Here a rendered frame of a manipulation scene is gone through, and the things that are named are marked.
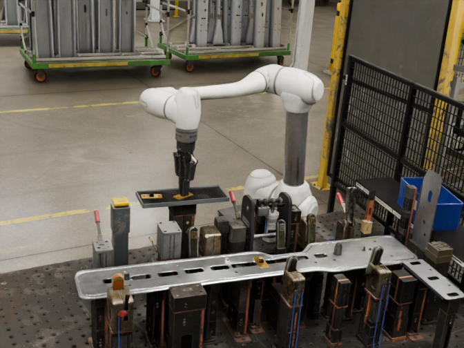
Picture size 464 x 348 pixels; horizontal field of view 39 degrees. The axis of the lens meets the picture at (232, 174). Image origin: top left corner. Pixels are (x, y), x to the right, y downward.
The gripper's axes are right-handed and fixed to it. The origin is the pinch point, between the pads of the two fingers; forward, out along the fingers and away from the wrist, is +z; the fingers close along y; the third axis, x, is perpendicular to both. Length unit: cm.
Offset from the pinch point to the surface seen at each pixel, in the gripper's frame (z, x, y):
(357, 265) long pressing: 20, 36, 65
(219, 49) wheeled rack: 91, 535, -526
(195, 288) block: 17, -29, 41
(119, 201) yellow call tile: 4.1, -24.4, -11.2
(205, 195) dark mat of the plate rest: 4.2, 8.1, 4.6
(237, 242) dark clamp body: 18.7, 9.4, 23.6
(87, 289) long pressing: 20, -57, 15
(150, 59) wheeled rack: 94, 406, -533
